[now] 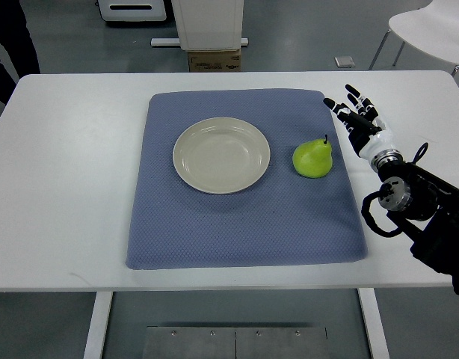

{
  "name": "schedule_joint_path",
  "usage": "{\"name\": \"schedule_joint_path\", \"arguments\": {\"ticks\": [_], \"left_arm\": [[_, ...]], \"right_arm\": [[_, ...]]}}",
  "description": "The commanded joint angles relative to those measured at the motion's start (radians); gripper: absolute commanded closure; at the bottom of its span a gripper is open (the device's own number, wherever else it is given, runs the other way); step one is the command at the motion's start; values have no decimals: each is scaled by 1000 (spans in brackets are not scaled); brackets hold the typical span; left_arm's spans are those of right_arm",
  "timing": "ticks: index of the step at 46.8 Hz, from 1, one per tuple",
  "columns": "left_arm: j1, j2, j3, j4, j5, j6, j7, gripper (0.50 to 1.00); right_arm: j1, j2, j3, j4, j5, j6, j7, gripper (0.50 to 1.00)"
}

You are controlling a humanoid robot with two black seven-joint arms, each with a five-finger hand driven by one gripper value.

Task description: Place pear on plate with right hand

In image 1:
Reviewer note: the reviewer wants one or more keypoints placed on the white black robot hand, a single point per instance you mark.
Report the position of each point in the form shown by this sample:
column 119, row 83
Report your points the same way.
column 367, row 132

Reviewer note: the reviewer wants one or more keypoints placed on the green pear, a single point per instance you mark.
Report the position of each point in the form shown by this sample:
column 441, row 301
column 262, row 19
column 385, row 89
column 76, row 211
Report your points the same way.
column 313, row 159

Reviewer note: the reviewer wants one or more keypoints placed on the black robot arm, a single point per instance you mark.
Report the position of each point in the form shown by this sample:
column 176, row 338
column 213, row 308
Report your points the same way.
column 420, row 205

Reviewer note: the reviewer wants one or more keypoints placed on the beige round plate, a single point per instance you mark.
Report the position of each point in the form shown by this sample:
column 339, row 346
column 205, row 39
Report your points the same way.
column 221, row 155

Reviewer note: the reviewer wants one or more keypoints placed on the grey floor socket cover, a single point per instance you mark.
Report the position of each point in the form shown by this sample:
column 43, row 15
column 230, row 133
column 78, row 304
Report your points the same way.
column 344, row 62

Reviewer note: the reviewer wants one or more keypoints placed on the blue textured mat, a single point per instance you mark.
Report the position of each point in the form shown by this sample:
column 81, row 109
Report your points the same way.
column 284, row 219

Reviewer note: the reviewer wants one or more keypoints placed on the white chair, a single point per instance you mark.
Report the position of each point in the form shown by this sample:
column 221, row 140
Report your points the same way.
column 433, row 29

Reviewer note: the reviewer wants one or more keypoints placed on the brown cardboard box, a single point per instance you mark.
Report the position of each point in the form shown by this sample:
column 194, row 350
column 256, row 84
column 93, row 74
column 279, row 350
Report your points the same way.
column 214, row 62

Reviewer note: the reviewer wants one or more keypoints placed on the white right table leg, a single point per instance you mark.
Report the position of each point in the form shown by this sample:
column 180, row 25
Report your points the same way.
column 373, row 323

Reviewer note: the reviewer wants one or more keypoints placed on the white table leg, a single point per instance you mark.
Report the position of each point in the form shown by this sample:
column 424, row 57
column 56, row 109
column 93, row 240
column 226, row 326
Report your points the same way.
column 98, row 326
column 373, row 323

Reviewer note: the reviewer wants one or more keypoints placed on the white cabinet on stand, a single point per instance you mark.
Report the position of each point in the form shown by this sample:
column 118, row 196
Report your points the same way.
column 206, row 26

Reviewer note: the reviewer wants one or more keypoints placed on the white appliance with slot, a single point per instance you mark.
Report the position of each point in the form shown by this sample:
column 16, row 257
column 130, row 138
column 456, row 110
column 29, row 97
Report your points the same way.
column 132, row 11

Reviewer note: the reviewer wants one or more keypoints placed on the white left table leg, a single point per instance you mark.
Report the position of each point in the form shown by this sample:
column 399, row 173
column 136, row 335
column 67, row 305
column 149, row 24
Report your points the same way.
column 98, row 326

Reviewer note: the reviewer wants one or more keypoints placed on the person in dark clothes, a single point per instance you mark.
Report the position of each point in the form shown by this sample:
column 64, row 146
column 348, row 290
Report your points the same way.
column 16, row 40

